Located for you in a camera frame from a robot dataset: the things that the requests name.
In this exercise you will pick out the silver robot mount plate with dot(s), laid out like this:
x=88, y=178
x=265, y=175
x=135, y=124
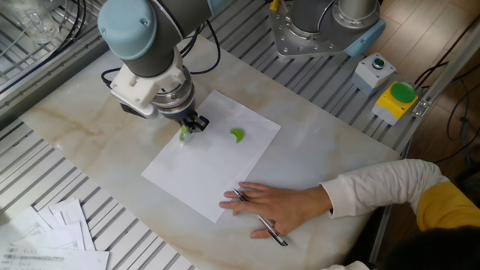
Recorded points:
x=300, y=48

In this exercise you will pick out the left forearm white sleeve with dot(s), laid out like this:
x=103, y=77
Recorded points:
x=345, y=266

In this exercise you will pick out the green clear correction tape dispenser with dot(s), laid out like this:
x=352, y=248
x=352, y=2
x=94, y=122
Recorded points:
x=183, y=134

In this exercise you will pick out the clear glass beaker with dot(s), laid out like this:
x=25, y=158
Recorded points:
x=33, y=22

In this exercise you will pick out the yellow tag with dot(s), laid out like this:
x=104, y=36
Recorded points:
x=275, y=4

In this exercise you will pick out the black and clear pen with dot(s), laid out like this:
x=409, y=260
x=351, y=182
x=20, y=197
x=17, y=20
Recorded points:
x=277, y=239

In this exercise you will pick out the yellow shirt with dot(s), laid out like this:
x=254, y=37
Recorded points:
x=446, y=206

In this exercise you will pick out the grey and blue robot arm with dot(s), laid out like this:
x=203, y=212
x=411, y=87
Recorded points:
x=142, y=37

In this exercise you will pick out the yellow box green mushroom button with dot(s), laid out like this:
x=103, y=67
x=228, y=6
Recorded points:
x=393, y=105

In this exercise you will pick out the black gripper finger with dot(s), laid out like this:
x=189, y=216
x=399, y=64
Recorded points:
x=198, y=123

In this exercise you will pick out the person's head black hair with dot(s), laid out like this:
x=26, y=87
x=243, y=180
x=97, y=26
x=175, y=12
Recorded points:
x=435, y=251

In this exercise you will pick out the person's right hand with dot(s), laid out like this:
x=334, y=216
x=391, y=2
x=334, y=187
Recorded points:
x=285, y=210

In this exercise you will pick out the green plastic cap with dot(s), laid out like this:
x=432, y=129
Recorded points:
x=237, y=135

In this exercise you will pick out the grey box green button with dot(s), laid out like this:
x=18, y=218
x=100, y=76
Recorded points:
x=369, y=75

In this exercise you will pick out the white paper sheet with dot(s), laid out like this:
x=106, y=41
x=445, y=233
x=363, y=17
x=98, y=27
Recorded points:
x=210, y=168

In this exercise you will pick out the right forearm white sleeve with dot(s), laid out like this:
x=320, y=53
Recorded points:
x=382, y=183

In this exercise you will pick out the pile of printed papers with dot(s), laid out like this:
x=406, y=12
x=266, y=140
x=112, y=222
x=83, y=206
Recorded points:
x=56, y=240

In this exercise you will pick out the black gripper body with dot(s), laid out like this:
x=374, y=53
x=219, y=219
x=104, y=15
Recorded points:
x=183, y=115

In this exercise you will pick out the aluminium frame beam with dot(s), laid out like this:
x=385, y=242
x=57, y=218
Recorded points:
x=442, y=75

